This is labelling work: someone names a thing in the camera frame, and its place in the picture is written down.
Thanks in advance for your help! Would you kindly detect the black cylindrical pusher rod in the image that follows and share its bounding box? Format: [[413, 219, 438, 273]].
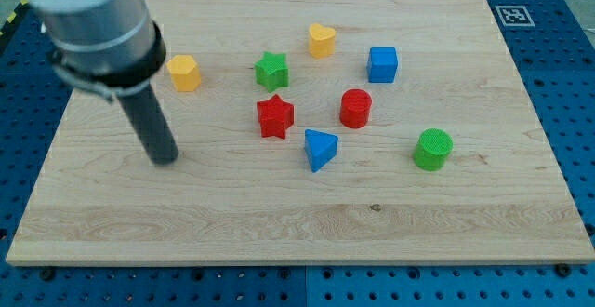
[[118, 82, 179, 166]]

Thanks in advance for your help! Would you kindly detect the blue triangle block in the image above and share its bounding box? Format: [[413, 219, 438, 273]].
[[304, 129, 339, 173]]

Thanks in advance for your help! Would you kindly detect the blue cube block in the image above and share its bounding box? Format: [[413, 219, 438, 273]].
[[366, 47, 399, 84]]

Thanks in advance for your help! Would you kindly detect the green star block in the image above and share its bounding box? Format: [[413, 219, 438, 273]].
[[254, 51, 289, 93]]

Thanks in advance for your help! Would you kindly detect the green cylinder block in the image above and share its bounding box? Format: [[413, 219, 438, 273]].
[[413, 128, 454, 171]]

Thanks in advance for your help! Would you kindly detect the yellow heart block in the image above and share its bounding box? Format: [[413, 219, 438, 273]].
[[309, 23, 337, 59]]

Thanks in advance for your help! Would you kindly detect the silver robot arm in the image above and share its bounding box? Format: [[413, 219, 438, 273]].
[[29, 0, 179, 165]]

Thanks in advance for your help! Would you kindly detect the wooden board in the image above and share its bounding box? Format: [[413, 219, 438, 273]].
[[7, 0, 594, 267]]

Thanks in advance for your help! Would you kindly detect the red star block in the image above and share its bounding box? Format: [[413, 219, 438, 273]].
[[256, 94, 294, 140]]

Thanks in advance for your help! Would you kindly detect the white fiducial marker tag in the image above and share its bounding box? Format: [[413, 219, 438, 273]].
[[495, 5, 535, 27]]

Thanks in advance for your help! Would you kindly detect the red cylinder block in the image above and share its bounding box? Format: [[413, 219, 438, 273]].
[[339, 89, 372, 128]]

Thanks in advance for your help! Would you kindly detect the yellow hexagon block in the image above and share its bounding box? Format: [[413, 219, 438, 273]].
[[166, 55, 202, 92]]

